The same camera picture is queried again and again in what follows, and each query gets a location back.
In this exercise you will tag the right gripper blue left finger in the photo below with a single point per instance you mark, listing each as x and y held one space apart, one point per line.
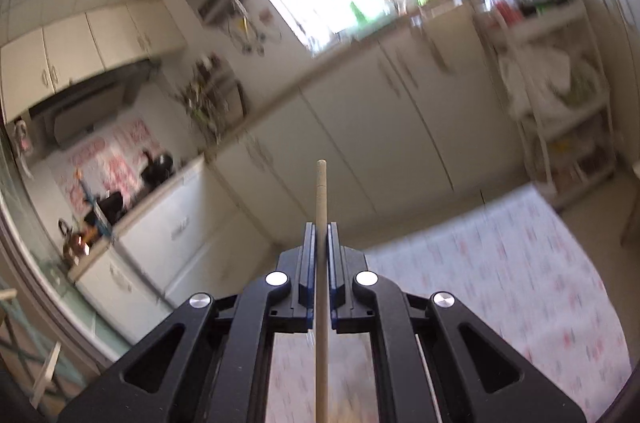
307 274

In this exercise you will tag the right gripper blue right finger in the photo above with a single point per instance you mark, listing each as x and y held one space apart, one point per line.
337 287

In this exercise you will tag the wooden chopstick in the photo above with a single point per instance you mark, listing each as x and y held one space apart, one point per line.
321 298

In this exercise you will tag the cherry print tablecloth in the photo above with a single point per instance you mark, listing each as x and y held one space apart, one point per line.
515 264

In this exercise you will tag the black wok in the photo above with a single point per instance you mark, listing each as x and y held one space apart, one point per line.
157 169

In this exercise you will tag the black frying pan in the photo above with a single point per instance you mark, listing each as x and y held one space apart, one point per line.
113 207

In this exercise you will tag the green dish soap bottle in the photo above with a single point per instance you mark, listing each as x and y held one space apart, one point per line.
361 19

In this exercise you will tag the range hood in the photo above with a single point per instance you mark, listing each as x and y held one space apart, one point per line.
58 120

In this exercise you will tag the white rolling storage cart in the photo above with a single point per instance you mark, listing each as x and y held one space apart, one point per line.
558 95

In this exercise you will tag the wall utensil rack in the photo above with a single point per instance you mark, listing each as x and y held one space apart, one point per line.
213 99

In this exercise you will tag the mop with metal handle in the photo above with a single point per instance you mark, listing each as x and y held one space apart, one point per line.
102 224

